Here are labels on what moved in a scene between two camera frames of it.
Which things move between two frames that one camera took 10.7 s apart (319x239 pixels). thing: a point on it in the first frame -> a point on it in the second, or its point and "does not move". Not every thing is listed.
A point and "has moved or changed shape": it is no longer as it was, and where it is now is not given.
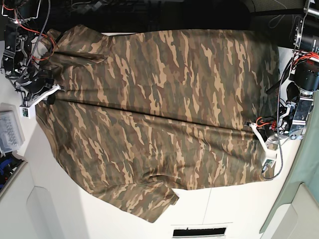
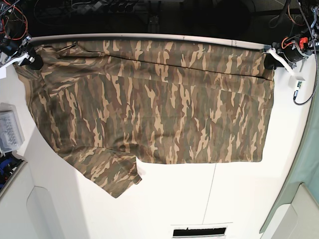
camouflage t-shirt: [137, 115] has moved or changed shape
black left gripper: [36, 82] -> [21, 46]
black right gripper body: [265, 132] -> [293, 48]
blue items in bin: [8, 163] does not move
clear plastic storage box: [12, 135] does not move
